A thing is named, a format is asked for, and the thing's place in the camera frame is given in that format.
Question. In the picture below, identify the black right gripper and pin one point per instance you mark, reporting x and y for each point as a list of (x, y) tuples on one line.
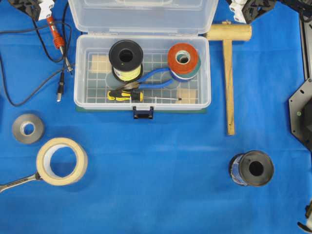
[(246, 11)]

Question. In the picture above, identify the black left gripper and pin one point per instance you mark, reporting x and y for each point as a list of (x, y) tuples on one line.
[(35, 9)]

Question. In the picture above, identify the clear plastic tool box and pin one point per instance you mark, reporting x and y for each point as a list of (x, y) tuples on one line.
[(156, 25)]

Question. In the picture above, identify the wooden mallet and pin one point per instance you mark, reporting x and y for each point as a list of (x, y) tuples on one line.
[(226, 32)]

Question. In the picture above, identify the orange soldering iron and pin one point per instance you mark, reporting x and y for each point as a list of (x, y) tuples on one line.
[(57, 38)]

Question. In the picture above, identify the green tape roll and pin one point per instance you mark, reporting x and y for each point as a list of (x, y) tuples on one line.
[(188, 76)]

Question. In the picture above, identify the red tape roll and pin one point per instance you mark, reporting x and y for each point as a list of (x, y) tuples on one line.
[(183, 58)]

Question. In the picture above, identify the green base mat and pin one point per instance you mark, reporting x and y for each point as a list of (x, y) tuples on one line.
[(202, 111)]

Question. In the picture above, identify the grey tape roll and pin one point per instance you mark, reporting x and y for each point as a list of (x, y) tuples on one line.
[(28, 129)]

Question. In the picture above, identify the yellow black screwdriver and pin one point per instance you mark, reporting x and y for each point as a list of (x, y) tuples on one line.
[(121, 95)]

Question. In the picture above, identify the beige masking tape roll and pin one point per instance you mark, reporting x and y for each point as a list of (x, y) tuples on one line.
[(61, 161)]

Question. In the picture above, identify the silver wrench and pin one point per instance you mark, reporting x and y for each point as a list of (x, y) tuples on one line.
[(18, 182)]

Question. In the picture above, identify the blue table cloth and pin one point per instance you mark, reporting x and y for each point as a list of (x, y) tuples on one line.
[(170, 175)]

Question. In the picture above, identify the white black object corner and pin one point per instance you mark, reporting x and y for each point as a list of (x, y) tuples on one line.
[(308, 214)]

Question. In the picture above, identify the black rail right edge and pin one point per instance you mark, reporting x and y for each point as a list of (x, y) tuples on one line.
[(306, 44)]

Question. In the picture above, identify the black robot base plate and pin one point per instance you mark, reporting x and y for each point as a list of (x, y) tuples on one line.
[(300, 109)]

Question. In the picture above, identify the yellow wire spool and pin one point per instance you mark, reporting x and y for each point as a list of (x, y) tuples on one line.
[(126, 59)]

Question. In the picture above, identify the black wire spool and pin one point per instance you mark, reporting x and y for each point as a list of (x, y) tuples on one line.
[(253, 168)]

